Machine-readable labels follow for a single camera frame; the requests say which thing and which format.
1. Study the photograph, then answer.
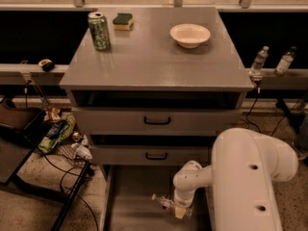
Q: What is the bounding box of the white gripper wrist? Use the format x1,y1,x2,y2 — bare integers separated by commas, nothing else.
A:
174,191,194,219

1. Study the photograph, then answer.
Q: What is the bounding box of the clear plastic water bottle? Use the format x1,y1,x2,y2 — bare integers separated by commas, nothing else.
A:
152,193,193,219

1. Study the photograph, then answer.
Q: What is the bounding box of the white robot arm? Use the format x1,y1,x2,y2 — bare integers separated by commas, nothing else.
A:
173,128,298,231

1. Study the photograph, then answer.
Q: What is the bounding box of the grey bottom drawer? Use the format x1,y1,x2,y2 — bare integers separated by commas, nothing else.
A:
101,166,214,231

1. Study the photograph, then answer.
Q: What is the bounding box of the grey drawer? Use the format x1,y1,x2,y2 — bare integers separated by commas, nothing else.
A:
101,166,214,231
73,90,241,136
90,135,215,166

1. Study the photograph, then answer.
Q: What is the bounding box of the grey middle drawer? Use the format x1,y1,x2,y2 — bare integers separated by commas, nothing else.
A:
90,135,215,166

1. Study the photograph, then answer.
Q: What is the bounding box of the grey top drawer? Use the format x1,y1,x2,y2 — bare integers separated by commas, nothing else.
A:
73,90,241,136

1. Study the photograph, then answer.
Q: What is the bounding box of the grey drawer cabinet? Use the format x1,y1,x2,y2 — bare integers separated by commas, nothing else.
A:
59,6,254,178

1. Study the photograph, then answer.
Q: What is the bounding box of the water bottle on ledge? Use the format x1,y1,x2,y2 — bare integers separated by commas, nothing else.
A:
249,46,270,77

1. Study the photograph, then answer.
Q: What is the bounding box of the crumpled white wrapper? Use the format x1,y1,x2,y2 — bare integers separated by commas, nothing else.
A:
71,142,92,161

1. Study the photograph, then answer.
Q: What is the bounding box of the green snack bag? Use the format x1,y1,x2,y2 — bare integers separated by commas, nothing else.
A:
35,115,76,155

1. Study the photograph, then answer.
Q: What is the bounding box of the white bowl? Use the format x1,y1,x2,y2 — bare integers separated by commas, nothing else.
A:
169,24,211,49

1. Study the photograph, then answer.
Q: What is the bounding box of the black tape measure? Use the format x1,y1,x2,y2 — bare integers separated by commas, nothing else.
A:
38,59,55,72

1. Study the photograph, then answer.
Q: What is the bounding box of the green yellow sponge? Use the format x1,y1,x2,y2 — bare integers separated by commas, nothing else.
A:
113,13,134,31

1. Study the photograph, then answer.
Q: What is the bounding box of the green soda can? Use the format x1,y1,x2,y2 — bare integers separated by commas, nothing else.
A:
88,12,111,51

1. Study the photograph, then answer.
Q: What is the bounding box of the black middle drawer handle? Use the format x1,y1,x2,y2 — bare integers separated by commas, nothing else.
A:
144,152,168,161

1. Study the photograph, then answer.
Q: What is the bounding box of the black drawer handle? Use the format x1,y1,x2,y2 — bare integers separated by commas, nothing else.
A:
143,116,171,126
144,152,168,161

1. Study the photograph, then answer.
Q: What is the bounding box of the black top drawer handle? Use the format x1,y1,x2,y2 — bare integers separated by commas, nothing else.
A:
143,116,171,126

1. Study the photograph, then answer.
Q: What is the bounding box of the black table frame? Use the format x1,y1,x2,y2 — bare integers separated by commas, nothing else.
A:
0,100,90,231

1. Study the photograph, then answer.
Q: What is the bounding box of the black floor cable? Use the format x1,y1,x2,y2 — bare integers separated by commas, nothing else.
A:
38,146,99,231

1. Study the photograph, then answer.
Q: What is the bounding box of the black power adapter cable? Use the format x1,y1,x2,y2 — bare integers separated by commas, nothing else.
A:
240,80,302,137

